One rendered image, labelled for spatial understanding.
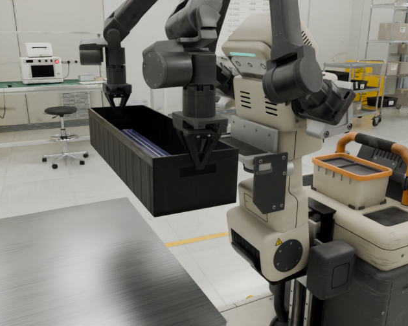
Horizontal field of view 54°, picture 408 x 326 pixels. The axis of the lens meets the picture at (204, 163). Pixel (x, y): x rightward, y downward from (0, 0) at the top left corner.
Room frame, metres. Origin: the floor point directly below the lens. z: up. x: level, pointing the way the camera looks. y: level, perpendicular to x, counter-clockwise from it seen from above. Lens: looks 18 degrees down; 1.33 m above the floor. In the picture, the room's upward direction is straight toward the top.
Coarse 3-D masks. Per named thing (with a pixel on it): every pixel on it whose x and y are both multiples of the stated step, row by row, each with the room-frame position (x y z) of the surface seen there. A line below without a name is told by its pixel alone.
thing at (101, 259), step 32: (0, 224) 1.05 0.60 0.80; (32, 224) 1.05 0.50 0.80; (64, 224) 1.05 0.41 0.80; (96, 224) 1.05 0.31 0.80; (128, 224) 1.05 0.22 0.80; (0, 256) 0.88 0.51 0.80; (32, 256) 0.88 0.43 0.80; (64, 256) 0.88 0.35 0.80; (96, 256) 0.88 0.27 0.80; (128, 256) 0.88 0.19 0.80; (160, 256) 0.88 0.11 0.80; (0, 288) 0.74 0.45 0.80; (32, 288) 0.74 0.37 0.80; (64, 288) 0.74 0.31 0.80; (96, 288) 0.74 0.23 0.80; (128, 288) 0.74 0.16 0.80; (160, 288) 0.74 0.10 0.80; (192, 288) 0.74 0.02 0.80; (0, 320) 0.64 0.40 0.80; (32, 320) 0.64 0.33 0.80; (64, 320) 0.64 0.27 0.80; (96, 320) 0.64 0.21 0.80; (128, 320) 0.64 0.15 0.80; (160, 320) 0.64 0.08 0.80; (192, 320) 0.64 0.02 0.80; (224, 320) 0.64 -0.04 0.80
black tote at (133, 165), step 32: (96, 128) 1.06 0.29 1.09; (128, 128) 1.21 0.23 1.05; (160, 128) 1.09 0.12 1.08; (128, 160) 0.79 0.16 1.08; (160, 160) 0.65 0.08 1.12; (192, 160) 0.68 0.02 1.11; (224, 160) 0.71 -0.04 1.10; (160, 192) 0.65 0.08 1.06; (192, 192) 0.68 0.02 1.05; (224, 192) 0.71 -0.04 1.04
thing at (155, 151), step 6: (126, 132) 1.14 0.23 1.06; (132, 132) 1.14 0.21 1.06; (132, 138) 1.06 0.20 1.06; (138, 138) 1.06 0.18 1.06; (144, 138) 1.06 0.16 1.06; (138, 144) 0.99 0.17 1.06; (144, 144) 1.00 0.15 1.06; (150, 144) 1.00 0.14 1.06; (150, 150) 0.94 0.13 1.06; (156, 150) 0.94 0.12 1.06; (162, 150) 0.94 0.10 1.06; (156, 156) 0.89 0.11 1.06; (162, 156) 0.89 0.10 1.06
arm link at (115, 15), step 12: (132, 0) 1.13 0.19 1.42; (144, 0) 1.14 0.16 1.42; (156, 0) 1.14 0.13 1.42; (120, 12) 1.13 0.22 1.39; (132, 12) 1.14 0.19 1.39; (144, 12) 1.15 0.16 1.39; (108, 24) 1.13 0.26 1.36; (120, 24) 1.14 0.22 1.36; (132, 24) 1.14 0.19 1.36; (120, 36) 1.15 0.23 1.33
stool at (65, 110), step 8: (48, 112) 4.07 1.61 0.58; (56, 112) 4.05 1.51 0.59; (64, 112) 4.07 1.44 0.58; (72, 112) 4.13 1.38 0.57; (64, 128) 4.22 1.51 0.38; (56, 136) 4.22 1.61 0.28; (64, 136) 4.18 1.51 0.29; (64, 144) 4.19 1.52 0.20; (64, 152) 4.19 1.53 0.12; (72, 152) 4.26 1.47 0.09; (80, 152) 4.31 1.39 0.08; (56, 160) 4.01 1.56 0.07; (80, 160) 4.10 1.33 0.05
